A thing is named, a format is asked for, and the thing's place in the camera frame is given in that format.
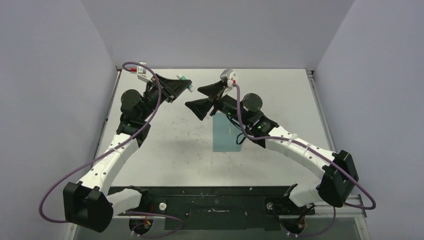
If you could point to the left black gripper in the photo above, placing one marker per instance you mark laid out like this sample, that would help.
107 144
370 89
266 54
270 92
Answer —
171 88

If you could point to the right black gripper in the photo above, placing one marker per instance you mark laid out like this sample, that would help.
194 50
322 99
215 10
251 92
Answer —
201 107

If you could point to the teal envelope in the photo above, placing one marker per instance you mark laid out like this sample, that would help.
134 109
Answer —
225 135

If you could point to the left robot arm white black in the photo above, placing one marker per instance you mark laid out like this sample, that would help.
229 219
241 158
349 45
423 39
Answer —
88 203

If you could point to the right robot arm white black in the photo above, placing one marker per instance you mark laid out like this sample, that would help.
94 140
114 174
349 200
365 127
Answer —
336 171

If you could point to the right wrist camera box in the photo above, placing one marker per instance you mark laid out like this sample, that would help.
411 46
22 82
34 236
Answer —
228 77

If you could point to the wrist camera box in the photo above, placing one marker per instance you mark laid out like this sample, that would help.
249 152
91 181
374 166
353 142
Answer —
142 73
228 77

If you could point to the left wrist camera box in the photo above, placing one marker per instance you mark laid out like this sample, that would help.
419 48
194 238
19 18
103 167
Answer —
142 73

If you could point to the right side aluminium rail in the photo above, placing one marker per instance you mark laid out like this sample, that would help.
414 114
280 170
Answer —
321 110

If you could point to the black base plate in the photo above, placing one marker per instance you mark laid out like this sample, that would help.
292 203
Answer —
223 207

